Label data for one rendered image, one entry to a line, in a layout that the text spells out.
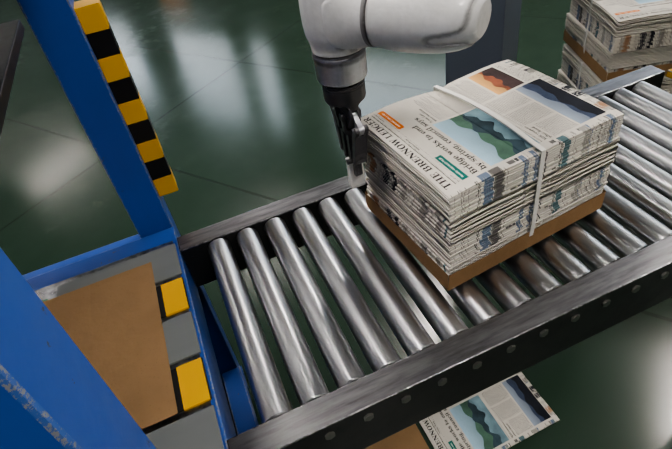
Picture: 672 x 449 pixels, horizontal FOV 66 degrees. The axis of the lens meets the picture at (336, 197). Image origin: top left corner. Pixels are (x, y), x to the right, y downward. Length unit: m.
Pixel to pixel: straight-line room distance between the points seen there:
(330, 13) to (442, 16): 0.17
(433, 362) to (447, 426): 0.85
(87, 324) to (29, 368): 0.80
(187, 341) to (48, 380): 0.67
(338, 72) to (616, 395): 1.35
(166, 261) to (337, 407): 0.51
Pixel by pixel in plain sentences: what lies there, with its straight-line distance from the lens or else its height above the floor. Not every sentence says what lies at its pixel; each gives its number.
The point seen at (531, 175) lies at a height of 0.99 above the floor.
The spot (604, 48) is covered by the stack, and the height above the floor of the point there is 0.71.
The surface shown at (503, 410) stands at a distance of 1.75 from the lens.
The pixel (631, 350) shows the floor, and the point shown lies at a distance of 1.96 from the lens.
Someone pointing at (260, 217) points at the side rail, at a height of 0.80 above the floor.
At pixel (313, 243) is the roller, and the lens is 1.08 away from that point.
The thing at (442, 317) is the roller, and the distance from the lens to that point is 0.93.
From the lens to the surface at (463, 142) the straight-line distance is 0.91.
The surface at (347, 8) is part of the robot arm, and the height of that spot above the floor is 1.28.
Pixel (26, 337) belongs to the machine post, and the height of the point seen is 1.33.
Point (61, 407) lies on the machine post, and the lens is 0.35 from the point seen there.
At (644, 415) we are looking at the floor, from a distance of 1.85.
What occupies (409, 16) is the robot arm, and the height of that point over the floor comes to 1.27.
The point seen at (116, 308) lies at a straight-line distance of 1.12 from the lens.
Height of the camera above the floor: 1.54
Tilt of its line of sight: 39 degrees down
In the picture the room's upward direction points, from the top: 10 degrees counter-clockwise
